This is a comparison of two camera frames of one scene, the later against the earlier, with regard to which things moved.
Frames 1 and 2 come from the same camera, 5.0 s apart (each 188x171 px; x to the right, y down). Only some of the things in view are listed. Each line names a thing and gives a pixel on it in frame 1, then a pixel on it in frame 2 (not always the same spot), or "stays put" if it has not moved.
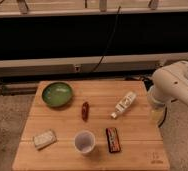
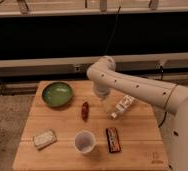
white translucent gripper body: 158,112 -> 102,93
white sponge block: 45,139 stays put
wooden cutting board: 91,125 stays put
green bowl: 57,94 stays put
